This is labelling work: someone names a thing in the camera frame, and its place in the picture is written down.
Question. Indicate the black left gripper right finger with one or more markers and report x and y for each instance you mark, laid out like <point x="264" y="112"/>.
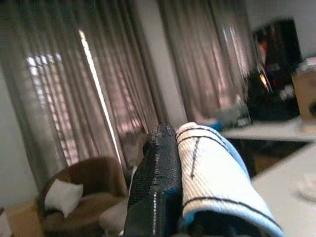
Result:
<point x="222" y="227"/>

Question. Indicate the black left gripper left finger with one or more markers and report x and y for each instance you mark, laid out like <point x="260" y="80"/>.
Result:
<point x="158" y="185"/>

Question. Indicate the cream white jeans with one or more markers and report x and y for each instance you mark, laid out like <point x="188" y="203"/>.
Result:
<point x="209" y="172"/>

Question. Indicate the beige round footstool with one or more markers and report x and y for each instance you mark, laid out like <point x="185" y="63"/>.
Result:
<point x="113" y="217"/>

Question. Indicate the brown round armchair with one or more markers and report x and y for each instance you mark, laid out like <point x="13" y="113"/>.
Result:
<point x="98" y="177"/>

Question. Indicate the white pillow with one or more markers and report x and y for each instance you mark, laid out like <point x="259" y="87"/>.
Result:
<point x="63" y="197"/>

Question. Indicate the white desk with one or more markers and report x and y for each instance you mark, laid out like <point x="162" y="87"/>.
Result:
<point x="271" y="130"/>

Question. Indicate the sheer brown curtain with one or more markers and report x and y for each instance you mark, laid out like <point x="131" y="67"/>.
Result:
<point x="205" y="61"/>
<point x="61" y="74"/>

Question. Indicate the light brown box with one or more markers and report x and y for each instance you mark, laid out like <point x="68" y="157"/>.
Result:
<point x="19" y="219"/>

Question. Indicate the wooden speaker box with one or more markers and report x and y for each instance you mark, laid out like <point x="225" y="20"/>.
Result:
<point x="303" y="91"/>

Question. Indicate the black television screen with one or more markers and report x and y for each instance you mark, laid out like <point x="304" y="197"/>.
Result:
<point x="284" y="44"/>

